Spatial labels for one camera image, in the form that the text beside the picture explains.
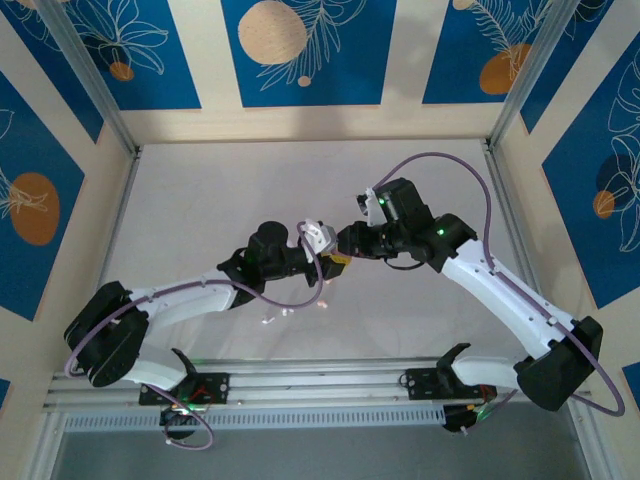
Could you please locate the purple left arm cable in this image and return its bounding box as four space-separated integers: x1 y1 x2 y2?
64 221 324 452

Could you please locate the aluminium table side rail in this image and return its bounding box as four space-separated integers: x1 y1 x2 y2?
74 147 144 371
482 139 576 326

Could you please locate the aluminium front mounting rail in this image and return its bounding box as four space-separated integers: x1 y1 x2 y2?
47 355 521 409

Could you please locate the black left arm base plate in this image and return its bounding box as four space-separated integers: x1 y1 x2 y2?
138 372 231 406

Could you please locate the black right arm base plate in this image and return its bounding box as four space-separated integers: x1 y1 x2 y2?
405 367 496 402

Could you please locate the grey slotted cable duct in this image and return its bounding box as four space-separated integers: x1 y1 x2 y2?
63 405 447 433

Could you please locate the aluminium frame post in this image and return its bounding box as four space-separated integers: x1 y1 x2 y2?
37 0 141 157
487 0 587 150

